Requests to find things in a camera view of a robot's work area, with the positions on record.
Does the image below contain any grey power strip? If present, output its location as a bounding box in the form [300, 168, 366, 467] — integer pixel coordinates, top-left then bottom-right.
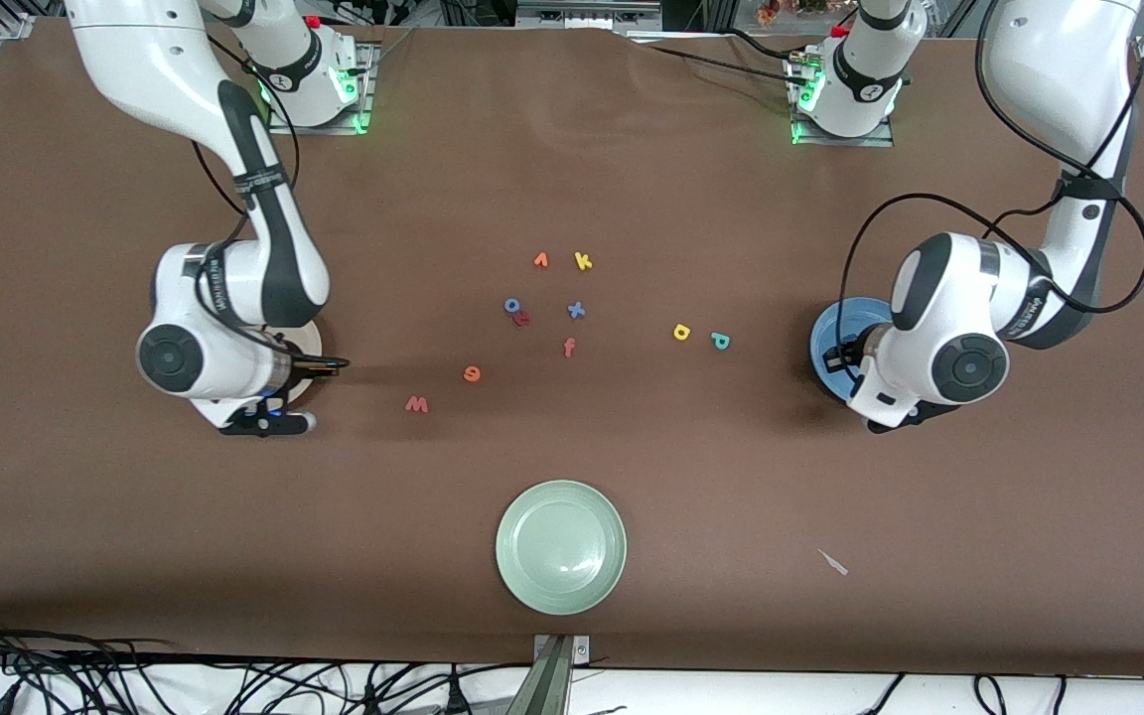
[515, 0, 664, 28]

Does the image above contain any metal camera pole bracket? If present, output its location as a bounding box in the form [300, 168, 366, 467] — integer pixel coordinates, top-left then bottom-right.
[530, 634, 593, 715]

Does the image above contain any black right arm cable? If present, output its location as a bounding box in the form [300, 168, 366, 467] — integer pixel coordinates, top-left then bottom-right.
[191, 30, 350, 376]

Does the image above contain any beige plate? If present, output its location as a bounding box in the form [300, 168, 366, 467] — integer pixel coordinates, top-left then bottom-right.
[274, 318, 324, 410]

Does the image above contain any brown table cover sheet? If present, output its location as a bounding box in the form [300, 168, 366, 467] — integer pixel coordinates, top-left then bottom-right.
[0, 20, 1144, 678]

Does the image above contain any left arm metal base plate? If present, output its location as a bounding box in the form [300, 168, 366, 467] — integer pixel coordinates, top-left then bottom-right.
[788, 50, 896, 148]

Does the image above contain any black cable tangle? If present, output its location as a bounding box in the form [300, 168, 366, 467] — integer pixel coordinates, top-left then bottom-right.
[0, 608, 533, 715]

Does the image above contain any black power cable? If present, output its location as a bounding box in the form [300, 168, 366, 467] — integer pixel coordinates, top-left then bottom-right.
[632, 30, 803, 90]

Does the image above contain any orange decorative object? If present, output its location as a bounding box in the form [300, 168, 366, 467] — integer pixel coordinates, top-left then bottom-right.
[756, 0, 831, 26]

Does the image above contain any blue plate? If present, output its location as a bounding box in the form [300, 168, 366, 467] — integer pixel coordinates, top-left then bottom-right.
[809, 297, 896, 403]

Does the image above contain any pale green plate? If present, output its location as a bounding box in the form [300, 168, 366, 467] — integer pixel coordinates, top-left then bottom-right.
[495, 480, 628, 617]

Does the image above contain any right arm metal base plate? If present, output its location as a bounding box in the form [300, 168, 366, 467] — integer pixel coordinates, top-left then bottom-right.
[267, 40, 376, 136]

